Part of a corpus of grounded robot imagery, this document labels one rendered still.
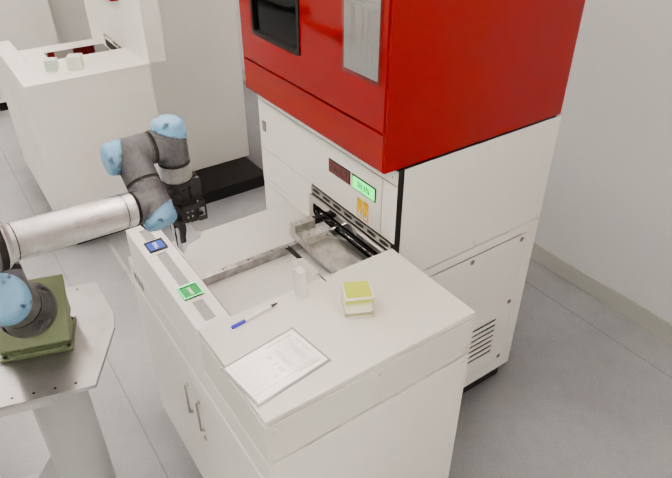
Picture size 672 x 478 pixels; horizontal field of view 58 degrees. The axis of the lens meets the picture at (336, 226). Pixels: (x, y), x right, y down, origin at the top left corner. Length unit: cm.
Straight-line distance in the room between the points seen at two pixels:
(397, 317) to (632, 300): 189
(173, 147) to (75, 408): 91
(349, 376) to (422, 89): 75
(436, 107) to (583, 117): 151
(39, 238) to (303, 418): 66
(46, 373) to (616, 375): 228
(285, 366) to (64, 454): 91
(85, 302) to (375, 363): 94
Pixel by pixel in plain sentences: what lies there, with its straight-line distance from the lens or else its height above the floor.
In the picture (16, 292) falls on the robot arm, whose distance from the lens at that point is 161.
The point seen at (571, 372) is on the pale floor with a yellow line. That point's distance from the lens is 294.
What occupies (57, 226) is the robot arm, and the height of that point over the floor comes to 137.
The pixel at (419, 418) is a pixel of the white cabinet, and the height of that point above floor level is 66.
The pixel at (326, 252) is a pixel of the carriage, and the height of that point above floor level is 88.
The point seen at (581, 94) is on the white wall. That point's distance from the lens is 309.
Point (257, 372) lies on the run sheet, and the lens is 144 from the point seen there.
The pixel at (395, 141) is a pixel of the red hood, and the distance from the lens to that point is 163.
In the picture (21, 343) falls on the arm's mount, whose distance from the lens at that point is 183.
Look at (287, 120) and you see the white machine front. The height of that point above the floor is 116.
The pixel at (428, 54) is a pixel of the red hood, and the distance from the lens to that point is 161.
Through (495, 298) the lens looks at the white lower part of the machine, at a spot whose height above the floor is 52.
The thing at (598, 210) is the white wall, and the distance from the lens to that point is 319.
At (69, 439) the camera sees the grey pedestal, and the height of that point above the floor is 48.
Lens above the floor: 201
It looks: 33 degrees down
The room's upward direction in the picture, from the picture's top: straight up
